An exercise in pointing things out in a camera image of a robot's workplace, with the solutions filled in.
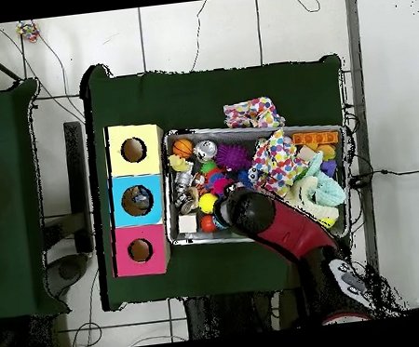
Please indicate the yellow ball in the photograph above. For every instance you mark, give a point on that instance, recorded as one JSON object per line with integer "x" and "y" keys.
{"x": 208, "y": 203}

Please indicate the white knitted cloth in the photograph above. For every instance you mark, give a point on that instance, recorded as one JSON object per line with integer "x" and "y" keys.
{"x": 306, "y": 202}

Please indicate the plain wooden cube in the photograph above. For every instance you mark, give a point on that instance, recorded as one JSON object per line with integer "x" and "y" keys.
{"x": 187, "y": 223}

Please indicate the wooden box with three holes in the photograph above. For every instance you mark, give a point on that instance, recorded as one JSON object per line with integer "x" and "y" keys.
{"x": 151, "y": 157}

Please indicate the orange toy building block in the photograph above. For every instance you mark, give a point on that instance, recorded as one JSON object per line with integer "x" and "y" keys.
{"x": 315, "y": 138}

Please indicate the mint green knitted cloth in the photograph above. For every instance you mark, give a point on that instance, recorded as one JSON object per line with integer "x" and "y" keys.
{"x": 329, "y": 187}

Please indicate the small colourful floor toy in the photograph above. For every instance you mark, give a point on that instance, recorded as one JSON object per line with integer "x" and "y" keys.
{"x": 27, "y": 30}

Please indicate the dented silver can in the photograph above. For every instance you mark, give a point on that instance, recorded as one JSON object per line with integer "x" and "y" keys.
{"x": 205, "y": 151}

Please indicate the polka dot cloth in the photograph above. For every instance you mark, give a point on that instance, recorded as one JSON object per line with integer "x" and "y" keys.
{"x": 254, "y": 114}
{"x": 277, "y": 163}

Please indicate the crushed silver can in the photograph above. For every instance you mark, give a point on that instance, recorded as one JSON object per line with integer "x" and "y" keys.
{"x": 184, "y": 180}

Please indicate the small orange basketball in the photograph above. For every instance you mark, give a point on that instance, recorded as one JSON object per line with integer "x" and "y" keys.
{"x": 183, "y": 148}

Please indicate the small yellow duck toy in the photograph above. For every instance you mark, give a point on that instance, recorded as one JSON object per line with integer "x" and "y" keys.
{"x": 179, "y": 163}

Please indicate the purple spiky ball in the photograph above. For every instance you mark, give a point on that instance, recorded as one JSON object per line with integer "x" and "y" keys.
{"x": 232, "y": 156}

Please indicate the small red ball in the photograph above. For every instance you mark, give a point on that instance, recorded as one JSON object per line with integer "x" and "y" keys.
{"x": 208, "y": 224}

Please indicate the clear plastic bottle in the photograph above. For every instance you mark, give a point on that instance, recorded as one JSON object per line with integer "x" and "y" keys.
{"x": 139, "y": 201}

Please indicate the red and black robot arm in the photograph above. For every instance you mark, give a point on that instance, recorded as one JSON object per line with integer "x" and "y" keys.
{"x": 291, "y": 228}

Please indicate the green cloth side table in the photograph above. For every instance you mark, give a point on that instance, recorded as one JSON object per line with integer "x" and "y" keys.
{"x": 8, "y": 185}

